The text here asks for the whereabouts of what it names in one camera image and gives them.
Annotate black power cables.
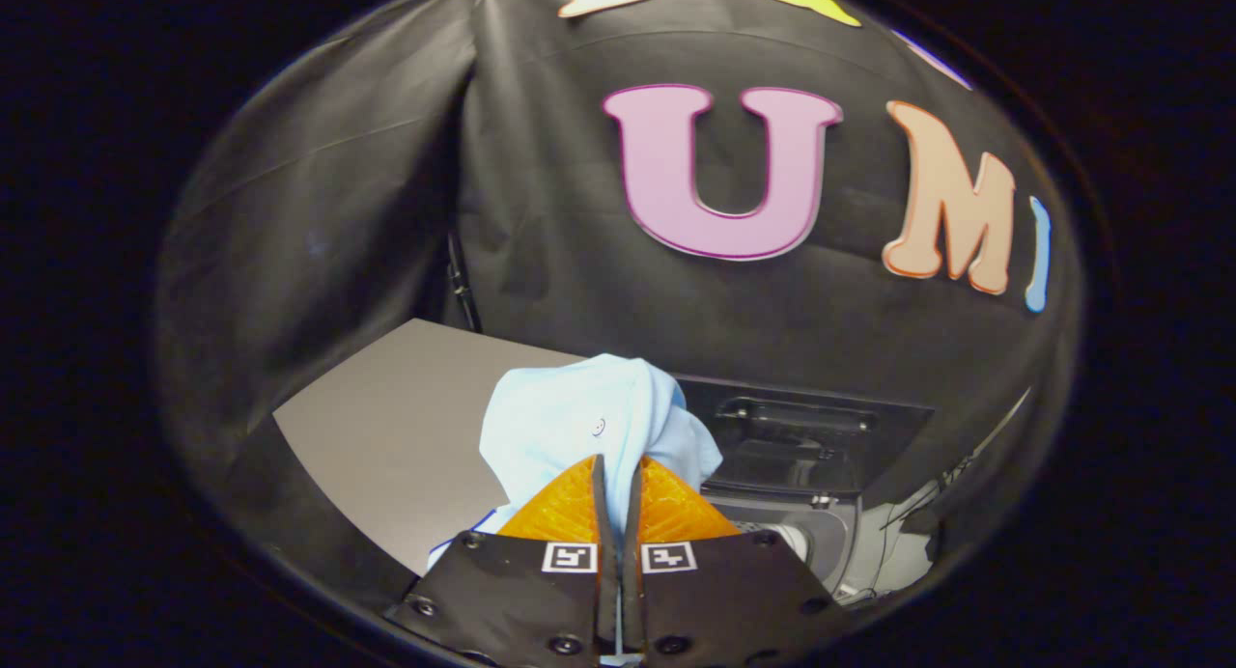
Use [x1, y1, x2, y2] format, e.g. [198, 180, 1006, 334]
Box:
[869, 451, 981, 597]

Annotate dark grey beige cabinet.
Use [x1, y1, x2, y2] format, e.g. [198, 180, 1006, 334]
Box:
[227, 319, 590, 601]

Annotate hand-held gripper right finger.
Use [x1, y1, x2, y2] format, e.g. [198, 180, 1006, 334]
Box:
[623, 456, 851, 668]

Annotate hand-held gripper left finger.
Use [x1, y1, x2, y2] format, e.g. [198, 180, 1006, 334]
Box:
[386, 454, 619, 668]

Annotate light blue shirt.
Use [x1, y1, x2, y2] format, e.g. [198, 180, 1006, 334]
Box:
[428, 353, 723, 568]

